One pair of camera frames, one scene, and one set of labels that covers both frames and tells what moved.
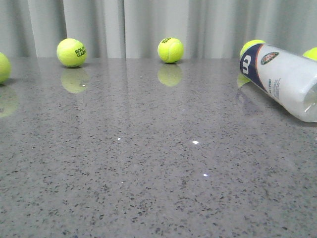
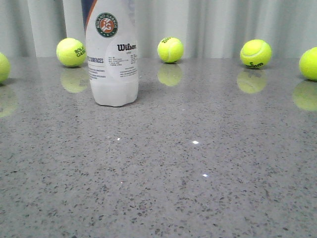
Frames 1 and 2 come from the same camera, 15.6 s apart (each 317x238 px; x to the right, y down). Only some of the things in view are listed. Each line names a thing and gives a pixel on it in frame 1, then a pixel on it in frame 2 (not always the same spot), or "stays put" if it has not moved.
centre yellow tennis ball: [171, 50] stays put
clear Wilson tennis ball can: [290, 77] -> [111, 29]
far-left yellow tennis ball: [5, 69] stays put
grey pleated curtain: [133, 29] stays put
